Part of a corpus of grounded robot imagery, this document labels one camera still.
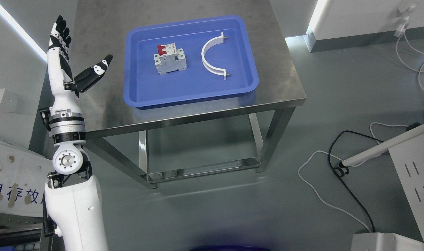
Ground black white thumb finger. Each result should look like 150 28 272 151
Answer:
74 54 113 97

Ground blue plastic tray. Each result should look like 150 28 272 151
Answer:
123 15 259 109

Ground white curved bracket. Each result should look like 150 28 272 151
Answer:
200 32 232 81

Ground black floor cable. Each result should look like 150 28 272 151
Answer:
328 122 421 233

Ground white wall charger cable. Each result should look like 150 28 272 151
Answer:
394 4 424 105

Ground white sign board blue text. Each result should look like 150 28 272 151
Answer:
0 141 54 218

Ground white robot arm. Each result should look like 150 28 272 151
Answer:
39 16 113 251

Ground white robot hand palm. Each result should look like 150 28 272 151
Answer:
47 47 80 109

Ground white floor cable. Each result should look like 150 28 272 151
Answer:
298 122 409 233

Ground black white stacked fingers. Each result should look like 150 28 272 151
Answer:
49 15 72 53

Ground white box device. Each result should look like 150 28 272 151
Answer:
350 233 424 251

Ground white perforated cabinet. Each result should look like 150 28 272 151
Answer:
389 134 424 242

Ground white slanted pole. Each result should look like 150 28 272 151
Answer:
339 124 424 167

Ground white red circuit breaker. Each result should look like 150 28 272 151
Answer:
153 43 187 75

